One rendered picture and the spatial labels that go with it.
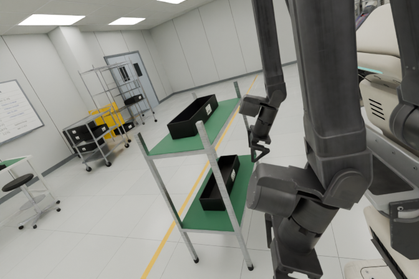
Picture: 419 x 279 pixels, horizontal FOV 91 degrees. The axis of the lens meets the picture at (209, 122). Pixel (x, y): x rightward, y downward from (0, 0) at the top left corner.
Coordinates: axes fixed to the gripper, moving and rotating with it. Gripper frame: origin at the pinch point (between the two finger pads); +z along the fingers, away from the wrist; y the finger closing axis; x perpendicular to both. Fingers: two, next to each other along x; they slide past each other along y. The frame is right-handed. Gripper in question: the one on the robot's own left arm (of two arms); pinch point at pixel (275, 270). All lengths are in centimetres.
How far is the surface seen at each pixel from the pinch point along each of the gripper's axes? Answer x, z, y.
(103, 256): -89, 171, -84
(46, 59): -453, 119, -436
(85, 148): -296, 275, -344
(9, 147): -406, 261, -273
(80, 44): -404, 77, -491
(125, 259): -66, 157, -79
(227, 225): 5, 76, -70
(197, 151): -24, 24, -68
